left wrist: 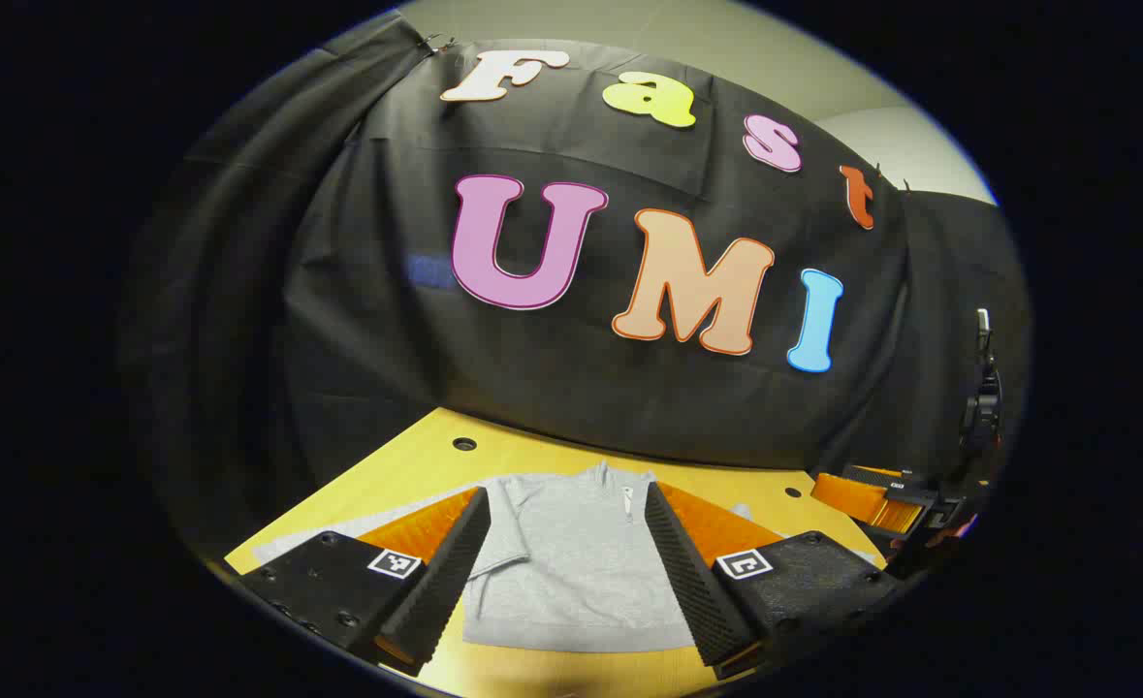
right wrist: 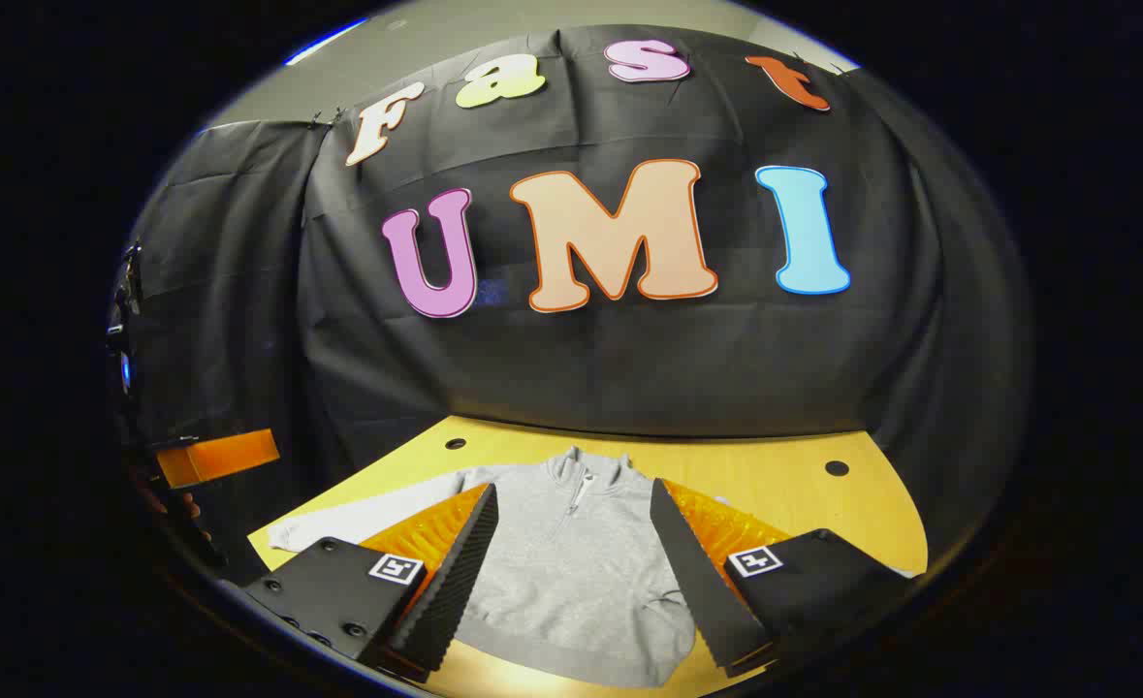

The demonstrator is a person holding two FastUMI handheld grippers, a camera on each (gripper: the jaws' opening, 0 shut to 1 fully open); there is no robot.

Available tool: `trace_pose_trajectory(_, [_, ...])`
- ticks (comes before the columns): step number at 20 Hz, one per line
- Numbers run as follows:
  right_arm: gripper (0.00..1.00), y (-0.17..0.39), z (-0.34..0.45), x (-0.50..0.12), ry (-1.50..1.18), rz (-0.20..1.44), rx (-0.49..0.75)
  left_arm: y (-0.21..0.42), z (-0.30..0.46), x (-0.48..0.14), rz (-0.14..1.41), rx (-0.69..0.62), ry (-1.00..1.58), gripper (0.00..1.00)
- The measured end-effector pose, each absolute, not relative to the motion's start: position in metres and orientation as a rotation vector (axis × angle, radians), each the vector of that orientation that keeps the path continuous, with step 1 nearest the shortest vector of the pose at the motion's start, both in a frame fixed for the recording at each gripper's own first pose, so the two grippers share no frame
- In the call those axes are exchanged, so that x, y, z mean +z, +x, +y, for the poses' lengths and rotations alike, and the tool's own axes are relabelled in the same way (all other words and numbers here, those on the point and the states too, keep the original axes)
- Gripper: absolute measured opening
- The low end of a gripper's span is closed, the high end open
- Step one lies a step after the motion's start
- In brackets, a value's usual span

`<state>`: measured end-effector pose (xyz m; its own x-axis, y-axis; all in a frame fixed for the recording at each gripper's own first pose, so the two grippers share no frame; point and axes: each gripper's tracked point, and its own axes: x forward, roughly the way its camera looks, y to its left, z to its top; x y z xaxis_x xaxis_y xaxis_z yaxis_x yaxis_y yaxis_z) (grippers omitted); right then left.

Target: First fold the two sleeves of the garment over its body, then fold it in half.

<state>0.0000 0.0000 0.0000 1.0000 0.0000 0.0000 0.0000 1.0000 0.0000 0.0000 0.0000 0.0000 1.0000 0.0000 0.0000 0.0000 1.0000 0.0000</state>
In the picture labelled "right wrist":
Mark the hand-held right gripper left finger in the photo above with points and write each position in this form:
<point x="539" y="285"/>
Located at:
<point x="455" y="582"/>

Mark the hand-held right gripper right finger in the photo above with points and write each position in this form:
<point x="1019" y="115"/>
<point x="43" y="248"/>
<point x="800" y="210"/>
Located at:
<point x="697" y="582"/>

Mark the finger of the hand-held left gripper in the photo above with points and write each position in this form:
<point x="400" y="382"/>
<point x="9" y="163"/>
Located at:
<point x="222" y="458"/>

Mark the grey zip-neck sweatshirt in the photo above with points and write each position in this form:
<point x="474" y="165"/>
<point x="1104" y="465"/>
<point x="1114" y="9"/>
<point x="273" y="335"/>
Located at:
<point x="571" y="582"/>

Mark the black backdrop cloth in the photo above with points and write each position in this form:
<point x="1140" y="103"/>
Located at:
<point x="629" y="368"/>

